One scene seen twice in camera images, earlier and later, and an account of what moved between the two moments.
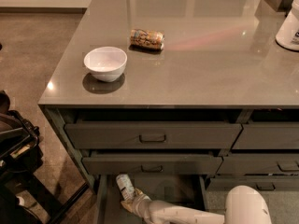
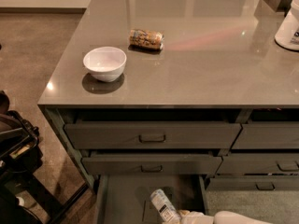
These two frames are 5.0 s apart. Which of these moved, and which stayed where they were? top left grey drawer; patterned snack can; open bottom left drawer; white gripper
Moved: white gripper
Stayed: patterned snack can; open bottom left drawer; top left grey drawer
